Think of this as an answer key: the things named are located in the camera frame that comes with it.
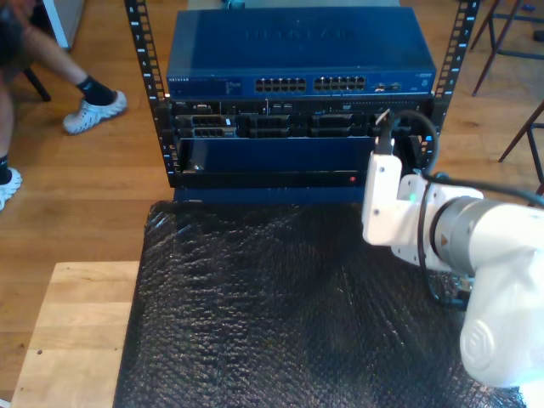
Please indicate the dark metal stool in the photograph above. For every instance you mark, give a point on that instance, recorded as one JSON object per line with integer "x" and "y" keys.
{"x": 521, "y": 132}

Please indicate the black rack shelf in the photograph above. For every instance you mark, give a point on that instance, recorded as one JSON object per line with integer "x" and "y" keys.
{"x": 276, "y": 157}

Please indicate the black rack server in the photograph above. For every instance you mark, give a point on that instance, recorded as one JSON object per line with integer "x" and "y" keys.
{"x": 297, "y": 123}

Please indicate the black bubble mat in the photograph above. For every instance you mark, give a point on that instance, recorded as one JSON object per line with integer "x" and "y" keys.
{"x": 276, "y": 319}

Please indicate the dark metal chair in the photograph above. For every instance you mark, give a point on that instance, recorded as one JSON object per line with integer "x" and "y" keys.
{"x": 518, "y": 54}

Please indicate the person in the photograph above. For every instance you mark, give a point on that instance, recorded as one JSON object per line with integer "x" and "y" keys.
{"x": 55, "y": 55}

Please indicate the dark brown chair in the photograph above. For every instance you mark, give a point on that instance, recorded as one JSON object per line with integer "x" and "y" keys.
{"x": 38, "y": 85}

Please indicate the white table leg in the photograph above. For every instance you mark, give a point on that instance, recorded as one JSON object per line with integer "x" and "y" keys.
{"x": 55, "y": 21}

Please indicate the blue rack base plate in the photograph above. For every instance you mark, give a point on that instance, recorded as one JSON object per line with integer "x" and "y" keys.
{"x": 276, "y": 195}

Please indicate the black rack post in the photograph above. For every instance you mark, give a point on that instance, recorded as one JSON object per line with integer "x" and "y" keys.
{"x": 461, "y": 38}
{"x": 142, "y": 42}

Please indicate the blue network switch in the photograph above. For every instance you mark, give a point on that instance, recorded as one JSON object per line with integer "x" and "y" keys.
{"x": 297, "y": 42}

